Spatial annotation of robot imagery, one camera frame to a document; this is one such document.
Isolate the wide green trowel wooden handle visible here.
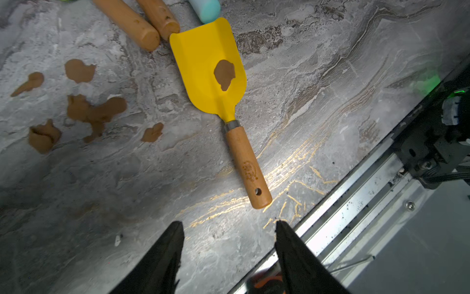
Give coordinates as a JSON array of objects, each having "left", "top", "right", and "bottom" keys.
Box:
[{"left": 93, "top": 0, "right": 160, "bottom": 52}]

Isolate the yellow square trowel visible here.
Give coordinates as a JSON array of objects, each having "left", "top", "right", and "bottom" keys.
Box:
[{"left": 170, "top": 18, "right": 272, "bottom": 209}]

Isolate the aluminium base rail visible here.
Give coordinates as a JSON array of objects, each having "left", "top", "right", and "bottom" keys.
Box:
[{"left": 227, "top": 54, "right": 470, "bottom": 294}]

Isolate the wide light blue trowel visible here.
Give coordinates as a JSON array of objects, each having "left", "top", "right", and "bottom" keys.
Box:
[{"left": 188, "top": 0, "right": 221, "bottom": 24}]

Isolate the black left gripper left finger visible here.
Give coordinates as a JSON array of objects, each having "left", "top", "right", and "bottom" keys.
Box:
[{"left": 111, "top": 221, "right": 185, "bottom": 294}]

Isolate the orange handled screwdriver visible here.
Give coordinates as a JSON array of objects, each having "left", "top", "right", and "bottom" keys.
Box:
[{"left": 247, "top": 275, "right": 286, "bottom": 294}]

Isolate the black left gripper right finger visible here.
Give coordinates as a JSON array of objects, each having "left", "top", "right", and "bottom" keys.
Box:
[{"left": 275, "top": 220, "right": 349, "bottom": 294}]

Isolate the brown soil lump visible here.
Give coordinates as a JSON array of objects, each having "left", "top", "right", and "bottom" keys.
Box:
[
  {"left": 65, "top": 59, "right": 96, "bottom": 83},
  {"left": 67, "top": 94, "right": 127, "bottom": 143},
  {"left": 28, "top": 119, "right": 62, "bottom": 154},
  {"left": 11, "top": 72, "right": 44, "bottom": 97}
]

